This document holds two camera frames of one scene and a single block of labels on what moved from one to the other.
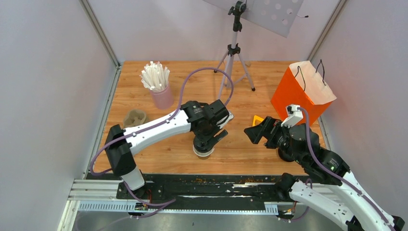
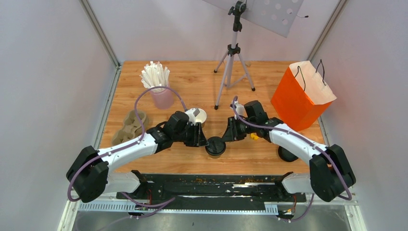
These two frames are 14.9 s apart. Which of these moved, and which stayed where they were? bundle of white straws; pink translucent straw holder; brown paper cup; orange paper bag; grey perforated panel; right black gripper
Moved: right black gripper; brown paper cup
Stayed: pink translucent straw holder; orange paper bag; grey perforated panel; bundle of white straws
